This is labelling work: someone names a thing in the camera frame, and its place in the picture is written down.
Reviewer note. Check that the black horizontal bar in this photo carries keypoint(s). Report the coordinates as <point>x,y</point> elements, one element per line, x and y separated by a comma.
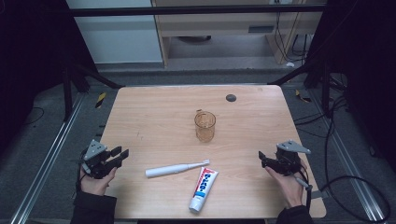
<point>186,10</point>

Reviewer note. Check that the white electric toothbrush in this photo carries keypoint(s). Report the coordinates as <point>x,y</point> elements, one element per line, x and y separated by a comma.
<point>169,170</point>

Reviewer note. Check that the light wooden desk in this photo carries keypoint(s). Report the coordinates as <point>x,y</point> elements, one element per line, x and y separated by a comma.
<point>218,25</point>

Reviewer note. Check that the grey round table grommet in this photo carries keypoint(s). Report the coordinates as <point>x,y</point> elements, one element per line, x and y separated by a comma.
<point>231,98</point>

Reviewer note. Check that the metal floor rail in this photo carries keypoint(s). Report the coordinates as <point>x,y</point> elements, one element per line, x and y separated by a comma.
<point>348,168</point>
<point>46,161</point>

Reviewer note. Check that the person's left hand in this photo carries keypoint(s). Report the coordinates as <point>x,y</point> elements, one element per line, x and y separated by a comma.
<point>95,186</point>

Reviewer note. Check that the white cabinet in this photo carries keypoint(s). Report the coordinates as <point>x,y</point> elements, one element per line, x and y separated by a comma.
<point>118,40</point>

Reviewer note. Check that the yellow tape scrap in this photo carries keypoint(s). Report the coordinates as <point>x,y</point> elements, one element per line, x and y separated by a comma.
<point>302,97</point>

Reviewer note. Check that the yellow and black tape strip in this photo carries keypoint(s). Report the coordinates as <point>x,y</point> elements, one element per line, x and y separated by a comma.
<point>100,100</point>

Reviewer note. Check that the white toothpaste tube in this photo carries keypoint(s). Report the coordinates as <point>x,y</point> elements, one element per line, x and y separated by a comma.
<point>204,188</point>

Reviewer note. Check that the black metal stand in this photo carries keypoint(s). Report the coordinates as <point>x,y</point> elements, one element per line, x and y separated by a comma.
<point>325,90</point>
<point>67,93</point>

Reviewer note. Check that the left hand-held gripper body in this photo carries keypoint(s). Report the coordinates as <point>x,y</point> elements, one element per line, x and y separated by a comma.
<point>95,157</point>

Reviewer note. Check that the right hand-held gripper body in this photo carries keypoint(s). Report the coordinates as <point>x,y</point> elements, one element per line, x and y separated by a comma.
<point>288,160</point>

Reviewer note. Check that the amber transparent cup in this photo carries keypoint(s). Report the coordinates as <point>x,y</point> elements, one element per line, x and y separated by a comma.
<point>205,129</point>

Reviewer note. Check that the small white floor object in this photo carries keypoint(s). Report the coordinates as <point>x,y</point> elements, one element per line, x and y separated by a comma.
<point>289,64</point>

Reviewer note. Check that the person's right hand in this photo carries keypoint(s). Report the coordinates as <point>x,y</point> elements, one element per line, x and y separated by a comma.
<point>291,188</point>

